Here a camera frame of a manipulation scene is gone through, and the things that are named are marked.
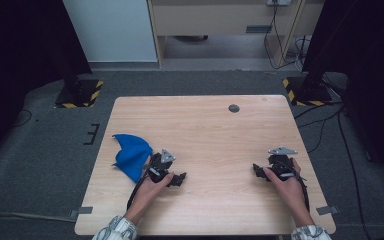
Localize black curtain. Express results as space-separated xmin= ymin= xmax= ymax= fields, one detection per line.
xmin=0 ymin=0 xmax=93 ymax=174
xmin=301 ymin=0 xmax=384 ymax=193

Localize black stand with striped base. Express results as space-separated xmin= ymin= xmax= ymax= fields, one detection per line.
xmin=282 ymin=64 xmax=335 ymax=107
xmin=54 ymin=59 xmax=105 ymax=109

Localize black hanging power cable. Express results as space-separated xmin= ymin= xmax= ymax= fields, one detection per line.
xmin=263 ymin=2 xmax=306 ymax=71

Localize blue cloth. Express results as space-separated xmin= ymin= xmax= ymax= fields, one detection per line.
xmin=111 ymin=133 xmax=155 ymax=184

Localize hand-held gripper black cable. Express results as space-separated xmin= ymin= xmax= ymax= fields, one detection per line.
xmin=293 ymin=171 xmax=312 ymax=213
xmin=126 ymin=173 xmax=149 ymax=211

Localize person's right hand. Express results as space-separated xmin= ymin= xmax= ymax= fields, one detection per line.
xmin=263 ymin=158 xmax=313 ymax=223

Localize left hand-held gripper black cable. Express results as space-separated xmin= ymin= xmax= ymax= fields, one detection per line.
xmin=126 ymin=173 xmax=149 ymax=211

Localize right hand-held gripper black cable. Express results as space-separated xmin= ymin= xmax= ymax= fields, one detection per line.
xmin=293 ymin=171 xmax=312 ymax=213

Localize black floor cables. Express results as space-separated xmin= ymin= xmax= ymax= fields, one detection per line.
xmin=293 ymin=99 xmax=368 ymax=240

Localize person's left hand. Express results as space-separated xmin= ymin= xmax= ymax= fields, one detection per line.
xmin=128 ymin=172 xmax=175 ymax=219

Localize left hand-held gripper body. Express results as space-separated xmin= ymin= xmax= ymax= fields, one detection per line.
xmin=143 ymin=148 xmax=178 ymax=184

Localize light wooden desk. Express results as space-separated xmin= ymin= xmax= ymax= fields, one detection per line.
xmin=146 ymin=0 xmax=326 ymax=70

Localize thin black floor cable loop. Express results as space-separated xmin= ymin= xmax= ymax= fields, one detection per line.
xmin=12 ymin=108 xmax=34 ymax=128

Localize grey tape strip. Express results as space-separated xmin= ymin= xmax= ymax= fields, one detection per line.
xmin=68 ymin=206 xmax=94 ymax=220
xmin=315 ymin=205 xmax=341 ymax=216

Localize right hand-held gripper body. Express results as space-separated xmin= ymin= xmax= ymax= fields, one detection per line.
xmin=267 ymin=145 xmax=299 ymax=182

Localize white cabinet panel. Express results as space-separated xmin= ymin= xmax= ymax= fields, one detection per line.
xmin=62 ymin=0 xmax=159 ymax=64

